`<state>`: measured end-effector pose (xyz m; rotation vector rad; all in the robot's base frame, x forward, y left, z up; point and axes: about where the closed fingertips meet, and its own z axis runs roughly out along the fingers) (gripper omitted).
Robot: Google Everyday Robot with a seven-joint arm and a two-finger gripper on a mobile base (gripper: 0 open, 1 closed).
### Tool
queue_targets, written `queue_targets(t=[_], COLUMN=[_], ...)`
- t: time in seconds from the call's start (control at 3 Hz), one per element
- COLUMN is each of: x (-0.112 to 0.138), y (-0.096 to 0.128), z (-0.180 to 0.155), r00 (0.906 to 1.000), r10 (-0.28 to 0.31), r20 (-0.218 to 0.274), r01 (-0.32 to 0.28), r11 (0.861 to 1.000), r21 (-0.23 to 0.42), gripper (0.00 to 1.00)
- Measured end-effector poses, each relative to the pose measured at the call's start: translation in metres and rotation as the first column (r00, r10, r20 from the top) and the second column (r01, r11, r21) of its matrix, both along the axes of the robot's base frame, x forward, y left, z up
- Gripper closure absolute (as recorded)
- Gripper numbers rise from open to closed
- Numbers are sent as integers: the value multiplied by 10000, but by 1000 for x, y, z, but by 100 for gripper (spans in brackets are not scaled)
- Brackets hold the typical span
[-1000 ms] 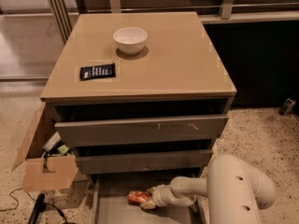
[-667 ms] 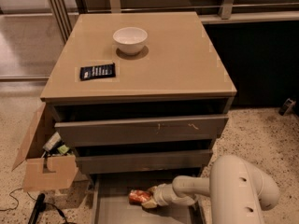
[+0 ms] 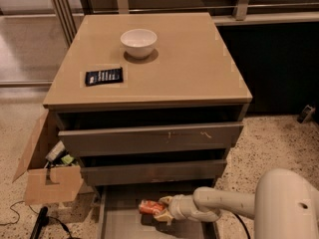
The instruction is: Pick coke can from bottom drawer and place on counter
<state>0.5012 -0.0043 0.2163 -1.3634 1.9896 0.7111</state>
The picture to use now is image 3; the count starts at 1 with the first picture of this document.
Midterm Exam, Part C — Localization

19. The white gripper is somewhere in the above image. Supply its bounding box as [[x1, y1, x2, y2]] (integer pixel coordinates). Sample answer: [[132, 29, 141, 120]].
[[154, 194, 197, 223]]

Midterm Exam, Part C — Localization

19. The red coke can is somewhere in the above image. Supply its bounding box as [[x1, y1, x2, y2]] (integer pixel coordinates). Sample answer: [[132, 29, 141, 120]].
[[139, 199, 165, 215]]

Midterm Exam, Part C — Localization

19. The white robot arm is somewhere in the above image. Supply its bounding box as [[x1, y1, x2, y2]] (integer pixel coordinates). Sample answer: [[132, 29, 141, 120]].
[[156, 168, 319, 239]]

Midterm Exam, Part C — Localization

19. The open bottom grey drawer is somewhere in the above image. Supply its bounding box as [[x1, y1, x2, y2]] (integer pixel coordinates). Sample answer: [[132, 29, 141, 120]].
[[98, 181, 218, 239]]

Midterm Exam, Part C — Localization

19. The middle grey drawer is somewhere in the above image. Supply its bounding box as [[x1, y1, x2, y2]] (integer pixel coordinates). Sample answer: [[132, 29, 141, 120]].
[[81, 159, 226, 186]]

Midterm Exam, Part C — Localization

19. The top grey drawer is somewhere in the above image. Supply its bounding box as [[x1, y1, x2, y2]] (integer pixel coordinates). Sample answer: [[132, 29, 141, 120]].
[[59, 122, 243, 156]]

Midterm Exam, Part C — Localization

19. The tan drawer cabinet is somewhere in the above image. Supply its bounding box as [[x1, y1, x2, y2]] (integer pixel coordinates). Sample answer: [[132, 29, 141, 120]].
[[42, 12, 253, 239]]

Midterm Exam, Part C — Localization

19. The green packet in box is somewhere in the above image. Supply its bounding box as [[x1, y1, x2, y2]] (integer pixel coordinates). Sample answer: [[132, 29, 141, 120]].
[[61, 154, 74, 165]]

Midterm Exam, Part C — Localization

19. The grey packet in box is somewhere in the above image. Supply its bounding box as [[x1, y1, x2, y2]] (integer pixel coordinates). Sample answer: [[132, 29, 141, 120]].
[[46, 141, 66, 162]]

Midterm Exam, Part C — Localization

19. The black power strip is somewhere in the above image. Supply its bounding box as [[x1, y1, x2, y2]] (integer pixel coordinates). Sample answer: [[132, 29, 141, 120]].
[[30, 206, 49, 239]]

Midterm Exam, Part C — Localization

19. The brown cardboard box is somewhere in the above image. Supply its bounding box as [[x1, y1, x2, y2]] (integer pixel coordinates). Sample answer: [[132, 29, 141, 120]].
[[13, 111, 84, 205]]

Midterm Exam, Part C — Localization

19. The black snack packet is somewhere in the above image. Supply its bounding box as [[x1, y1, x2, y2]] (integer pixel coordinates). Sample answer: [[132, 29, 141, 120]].
[[85, 67, 124, 87]]

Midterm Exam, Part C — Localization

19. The white ceramic bowl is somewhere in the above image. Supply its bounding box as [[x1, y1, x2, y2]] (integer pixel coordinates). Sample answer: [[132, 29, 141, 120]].
[[120, 29, 158, 59]]

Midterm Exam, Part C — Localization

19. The small grey floor device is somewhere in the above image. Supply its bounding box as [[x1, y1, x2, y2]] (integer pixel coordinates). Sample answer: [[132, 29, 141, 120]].
[[297, 105, 315, 123]]

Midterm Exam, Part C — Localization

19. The thick black floor cable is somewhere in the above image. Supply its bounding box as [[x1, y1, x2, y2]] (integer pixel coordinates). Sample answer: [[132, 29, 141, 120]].
[[232, 213, 252, 239]]

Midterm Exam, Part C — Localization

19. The thin black floor cable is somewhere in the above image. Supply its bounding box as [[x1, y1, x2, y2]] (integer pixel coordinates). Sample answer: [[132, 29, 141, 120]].
[[0, 200, 40, 227]]

